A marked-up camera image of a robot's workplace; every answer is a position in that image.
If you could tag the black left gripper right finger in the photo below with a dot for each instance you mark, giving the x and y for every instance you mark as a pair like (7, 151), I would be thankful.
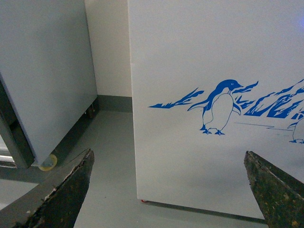
(279, 195)

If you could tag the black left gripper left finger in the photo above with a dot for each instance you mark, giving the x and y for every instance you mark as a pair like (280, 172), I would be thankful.
(56, 202)

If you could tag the grey upright display fridge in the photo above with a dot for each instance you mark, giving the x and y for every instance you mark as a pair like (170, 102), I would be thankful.
(46, 67)

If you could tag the white blue chest freezer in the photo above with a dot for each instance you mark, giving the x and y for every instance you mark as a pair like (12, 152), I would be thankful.
(212, 79)

